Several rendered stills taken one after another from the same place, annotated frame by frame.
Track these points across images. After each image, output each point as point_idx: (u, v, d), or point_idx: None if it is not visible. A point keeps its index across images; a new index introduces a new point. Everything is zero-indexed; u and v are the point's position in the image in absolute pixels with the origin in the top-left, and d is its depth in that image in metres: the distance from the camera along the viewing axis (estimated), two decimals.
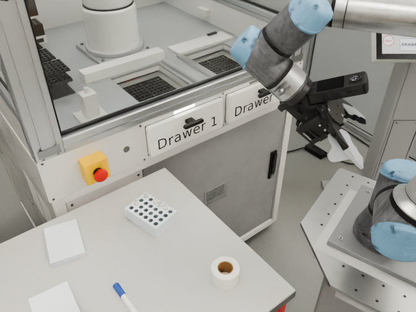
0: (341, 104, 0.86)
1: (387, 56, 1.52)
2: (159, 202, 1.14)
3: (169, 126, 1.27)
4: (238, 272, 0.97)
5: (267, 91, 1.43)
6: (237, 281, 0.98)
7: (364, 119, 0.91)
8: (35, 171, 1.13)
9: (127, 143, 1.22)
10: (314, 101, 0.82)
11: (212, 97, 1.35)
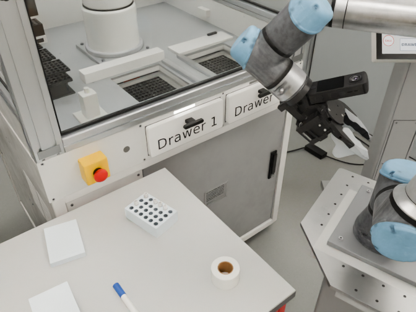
0: (341, 104, 0.86)
1: (387, 56, 1.52)
2: (159, 202, 1.14)
3: (169, 126, 1.27)
4: (238, 272, 0.97)
5: (267, 91, 1.43)
6: (237, 281, 0.98)
7: (366, 132, 0.89)
8: (35, 171, 1.13)
9: (127, 143, 1.22)
10: (314, 101, 0.82)
11: (212, 97, 1.35)
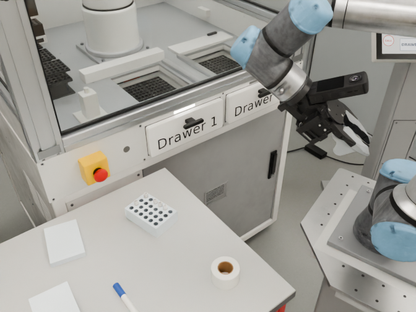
0: (341, 104, 0.86)
1: (387, 56, 1.52)
2: (159, 202, 1.14)
3: (169, 126, 1.27)
4: (238, 272, 0.97)
5: (267, 91, 1.43)
6: (237, 281, 0.98)
7: (366, 136, 0.88)
8: (35, 171, 1.13)
9: (127, 143, 1.22)
10: (314, 101, 0.82)
11: (212, 97, 1.35)
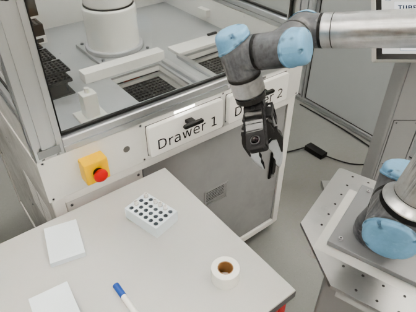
0: (272, 134, 0.95)
1: (387, 56, 1.52)
2: (159, 202, 1.14)
3: (169, 126, 1.27)
4: (238, 272, 0.97)
5: (267, 91, 1.43)
6: (237, 281, 0.98)
7: (275, 163, 1.01)
8: (35, 171, 1.13)
9: (127, 143, 1.22)
10: None
11: (212, 97, 1.35)
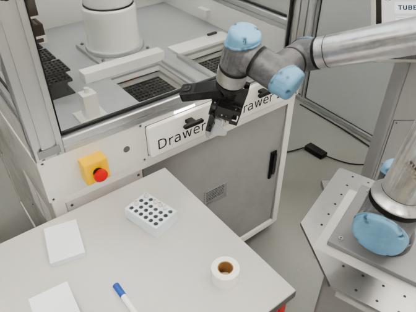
0: (208, 112, 1.07)
1: None
2: (159, 202, 1.14)
3: (169, 126, 1.27)
4: (238, 272, 0.97)
5: (267, 91, 1.43)
6: (237, 281, 0.98)
7: None
8: (35, 171, 1.13)
9: (127, 143, 1.22)
10: None
11: None
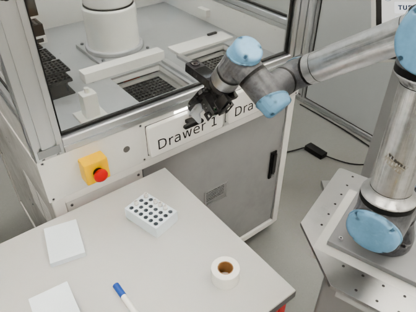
0: (196, 95, 1.14)
1: None
2: (159, 202, 1.14)
3: (169, 126, 1.27)
4: (238, 272, 0.97)
5: None
6: (237, 281, 0.98)
7: None
8: (35, 171, 1.13)
9: (127, 143, 1.22)
10: None
11: None
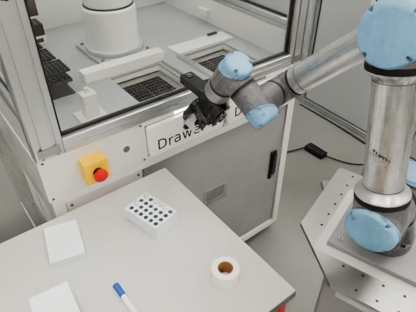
0: (190, 104, 1.19)
1: None
2: (159, 202, 1.14)
3: (169, 126, 1.27)
4: (238, 272, 0.97)
5: None
6: (237, 281, 0.98)
7: None
8: (35, 171, 1.13)
9: (127, 143, 1.22)
10: None
11: None
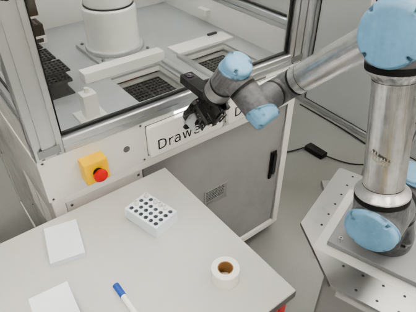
0: (190, 104, 1.19)
1: None
2: (159, 202, 1.14)
3: (169, 126, 1.27)
4: (238, 272, 0.97)
5: None
6: (237, 281, 0.98)
7: None
8: (35, 171, 1.13)
9: (127, 143, 1.22)
10: None
11: None
